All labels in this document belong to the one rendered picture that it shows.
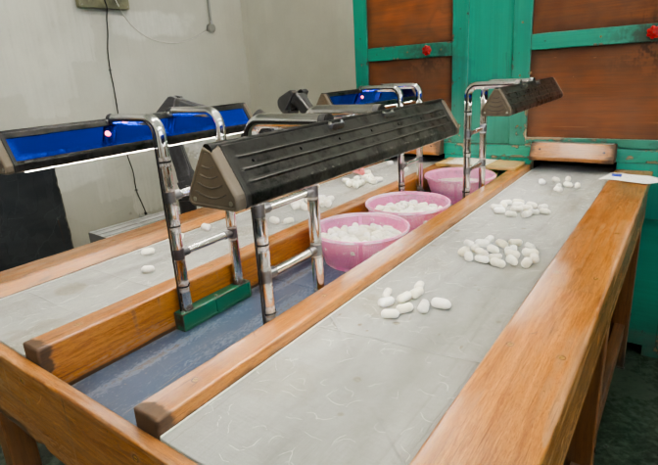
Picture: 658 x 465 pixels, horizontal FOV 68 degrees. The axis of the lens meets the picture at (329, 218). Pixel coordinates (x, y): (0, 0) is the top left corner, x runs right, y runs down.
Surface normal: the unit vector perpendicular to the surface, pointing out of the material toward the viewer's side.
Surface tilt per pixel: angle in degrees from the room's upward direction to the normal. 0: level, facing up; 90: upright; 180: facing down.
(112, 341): 90
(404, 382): 0
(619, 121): 90
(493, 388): 0
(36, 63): 90
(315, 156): 58
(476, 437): 0
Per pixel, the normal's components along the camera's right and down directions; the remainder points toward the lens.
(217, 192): -0.58, 0.25
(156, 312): 0.81, 0.12
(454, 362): -0.06, -0.96
